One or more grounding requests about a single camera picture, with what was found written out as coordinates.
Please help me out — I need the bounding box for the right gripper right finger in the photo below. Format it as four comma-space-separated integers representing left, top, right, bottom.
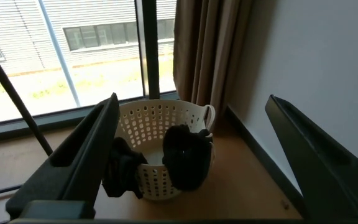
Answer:
265, 95, 358, 219

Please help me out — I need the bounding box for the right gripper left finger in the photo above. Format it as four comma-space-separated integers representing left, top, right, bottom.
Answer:
5, 92, 120, 219

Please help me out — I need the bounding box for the white laundry basket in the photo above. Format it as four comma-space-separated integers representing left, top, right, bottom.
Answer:
113, 98, 216, 202

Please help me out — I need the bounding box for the black clothes rack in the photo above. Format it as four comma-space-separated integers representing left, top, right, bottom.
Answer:
0, 34, 54, 199

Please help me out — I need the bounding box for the window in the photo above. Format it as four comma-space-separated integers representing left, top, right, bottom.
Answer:
0, 0, 180, 146

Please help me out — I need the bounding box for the brown curtain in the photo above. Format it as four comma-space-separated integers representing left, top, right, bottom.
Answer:
172, 0, 254, 116

